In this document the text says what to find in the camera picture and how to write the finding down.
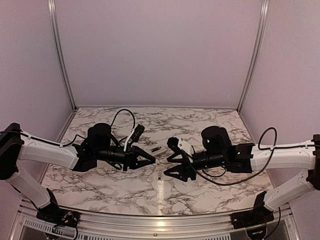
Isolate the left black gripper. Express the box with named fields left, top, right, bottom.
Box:
left=95, top=143, right=156, bottom=172

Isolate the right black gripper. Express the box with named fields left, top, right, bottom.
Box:
left=163, top=151, right=226, bottom=183

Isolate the white battery cover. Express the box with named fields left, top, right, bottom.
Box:
left=157, top=168, right=164, bottom=181

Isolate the white remote control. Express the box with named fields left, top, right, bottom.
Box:
left=139, top=144, right=166, bottom=160

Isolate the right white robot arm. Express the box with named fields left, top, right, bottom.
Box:
left=164, top=126, right=320, bottom=224

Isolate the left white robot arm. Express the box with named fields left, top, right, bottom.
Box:
left=0, top=123, right=156, bottom=223

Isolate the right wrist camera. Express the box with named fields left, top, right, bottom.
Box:
left=167, top=137, right=195, bottom=156

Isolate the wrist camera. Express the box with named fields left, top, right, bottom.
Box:
left=167, top=137, right=195, bottom=156
left=123, top=124, right=145, bottom=152

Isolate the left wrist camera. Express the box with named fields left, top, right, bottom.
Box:
left=123, top=124, right=145, bottom=152

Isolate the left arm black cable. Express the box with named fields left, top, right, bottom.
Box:
left=59, top=108, right=136, bottom=171

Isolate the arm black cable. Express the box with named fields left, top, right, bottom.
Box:
left=59, top=108, right=136, bottom=171
left=187, top=127, right=278, bottom=186

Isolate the front aluminium rail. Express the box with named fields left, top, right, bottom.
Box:
left=9, top=200, right=301, bottom=240

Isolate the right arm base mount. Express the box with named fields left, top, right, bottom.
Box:
left=230, top=207, right=275, bottom=229

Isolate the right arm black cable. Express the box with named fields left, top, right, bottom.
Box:
left=187, top=127, right=278, bottom=186

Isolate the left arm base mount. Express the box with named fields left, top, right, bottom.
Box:
left=36, top=208, right=80, bottom=228

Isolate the left aluminium frame post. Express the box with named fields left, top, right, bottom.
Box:
left=47, top=0, right=77, bottom=111

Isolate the aluminium frame post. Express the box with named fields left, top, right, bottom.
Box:
left=236, top=0, right=270, bottom=115
left=47, top=0, right=77, bottom=111

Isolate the right aluminium frame post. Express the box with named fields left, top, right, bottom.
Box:
left=236, top=0, right=270, bottom=115

